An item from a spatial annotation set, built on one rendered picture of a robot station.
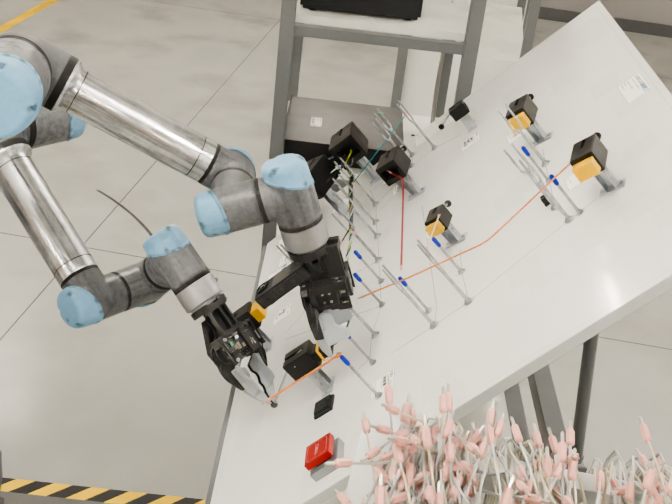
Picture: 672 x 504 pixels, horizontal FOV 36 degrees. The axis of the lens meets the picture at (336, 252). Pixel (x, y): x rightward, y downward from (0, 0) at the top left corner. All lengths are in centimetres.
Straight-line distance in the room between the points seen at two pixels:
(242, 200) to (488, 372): 47
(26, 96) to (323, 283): 55
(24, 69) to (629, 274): 92
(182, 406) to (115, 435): 27
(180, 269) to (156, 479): 153
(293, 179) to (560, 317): 46
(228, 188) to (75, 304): 36
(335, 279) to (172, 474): 169
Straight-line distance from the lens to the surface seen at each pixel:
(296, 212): 165
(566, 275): 163
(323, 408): 180
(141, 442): 343
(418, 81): 494
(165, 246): 185
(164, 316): 407
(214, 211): 166
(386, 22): 262
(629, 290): 150
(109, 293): 187
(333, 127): 285
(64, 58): 174
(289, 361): 183
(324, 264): 172
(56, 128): 206
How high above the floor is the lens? 212
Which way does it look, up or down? 27 degrees down
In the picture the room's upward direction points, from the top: 7 degrees clockwise
